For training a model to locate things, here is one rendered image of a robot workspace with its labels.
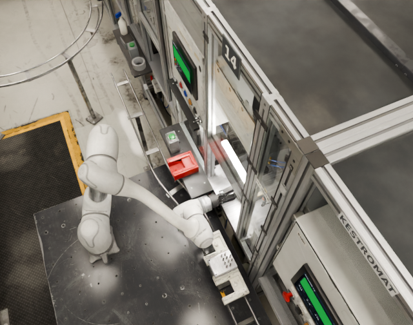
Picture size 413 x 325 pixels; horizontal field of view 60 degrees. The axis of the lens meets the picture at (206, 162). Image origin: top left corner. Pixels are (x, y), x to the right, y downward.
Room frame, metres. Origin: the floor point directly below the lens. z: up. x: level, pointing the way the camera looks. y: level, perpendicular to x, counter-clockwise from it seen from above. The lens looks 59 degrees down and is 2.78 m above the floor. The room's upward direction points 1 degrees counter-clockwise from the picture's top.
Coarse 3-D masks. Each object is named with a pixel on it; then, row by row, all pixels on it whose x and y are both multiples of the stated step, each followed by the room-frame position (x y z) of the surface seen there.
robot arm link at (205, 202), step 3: (204, 195) 0.84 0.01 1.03; (198, 198) 0.82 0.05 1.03; (201, 198) 0.82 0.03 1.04; (204, 198) 0.81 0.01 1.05; (207, 198) 0.81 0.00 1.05; (201, 201) 0.79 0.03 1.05; (204, 201) 0.79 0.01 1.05; (207, 201) 0.80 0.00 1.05; (210, 201) 0.80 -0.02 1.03; (201, 204) 0.78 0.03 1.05; (204, 204) 0.78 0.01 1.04; (207, 204) 0.78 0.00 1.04; (210, 204) 0.78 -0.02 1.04; (204, 207) 0.77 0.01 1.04; (207, 207) 0.77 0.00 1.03; (210, 207) 0.77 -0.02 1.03; (204, 210) 0.75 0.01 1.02; (207, 210) 0.76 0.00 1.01; (210, 210) 0.77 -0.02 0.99
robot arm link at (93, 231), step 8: (88, 216) 0.77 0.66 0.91; (96, 216) 0.77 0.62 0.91; (104, 216) 0.78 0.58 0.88; (80, 224) 0.71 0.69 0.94; (88, 224) 0.71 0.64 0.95; (96, 224) 0.71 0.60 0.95; (104, 224) 0.73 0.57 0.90; (80, 232) 0.67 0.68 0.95; (88, 232) 0.66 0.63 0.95; (96, 232) 0.67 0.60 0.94; (104, 232) 0.68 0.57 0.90; (80, 240) 0.64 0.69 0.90; (88, 240) 0.63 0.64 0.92; (96, 240) 0.63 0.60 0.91; (104, 240) 0.65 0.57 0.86; (88, 248) 0.61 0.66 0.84; (96, 248) 0.61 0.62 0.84; (104, 248) 0.63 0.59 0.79
